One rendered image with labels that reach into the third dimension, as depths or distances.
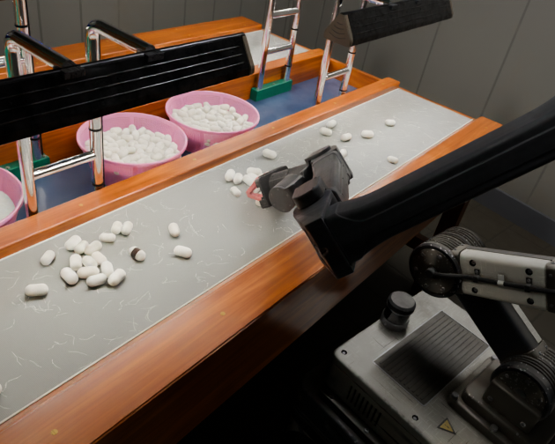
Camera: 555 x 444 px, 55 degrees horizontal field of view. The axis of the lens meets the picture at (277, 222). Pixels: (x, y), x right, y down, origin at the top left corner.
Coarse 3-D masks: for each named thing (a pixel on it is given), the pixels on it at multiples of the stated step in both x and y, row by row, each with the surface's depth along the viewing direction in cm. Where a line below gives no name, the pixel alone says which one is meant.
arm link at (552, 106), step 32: (512, 128) 54; (544, 128) 52; (448, 160) 56; (480, 160) 54; (512, 160) 53; (544, 160) 53; (384, 192) 59; (416, 192) 57; (448, 192) 56; (480, 192) 55; (320, 224) 59; (352, 224) 59; (384, 224) 58; (416, 224) 58; (320, 256) 66; (352, 256) 60
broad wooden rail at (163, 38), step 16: (160, 32) 200; (176, 32) 202; (192, 32) 205; (208, 32) 208; (224, 32) 212; (240, 32) 220; (64, 48) 172; (80, 48) 174; (112, 48) 179; (128, 48) 181
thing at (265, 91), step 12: (300, 0) 178; (276, 12) 171; (288, 12) 176; (300, 12) 181; (264, 24) 172; (264, 36) 173; (264, 48) 176; (276, 48) 180; (288, 48) 186; (264, 60) 178; (288, 60) 190; (288, 72) 192; (264, 84) 189; (276, 84) 190; (288, 84) 195; (252, 96) 185; (264, 96) 187
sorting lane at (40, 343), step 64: (320, 128) 161; (384, 128) 169; (448, 128) 177; (192, 192) 123; (64, 256) 99; (128, 256) 102; (192, 256) 105; (256, 256) 108; (0, 320) 86; (64, 320) 88; (128, 320) 90
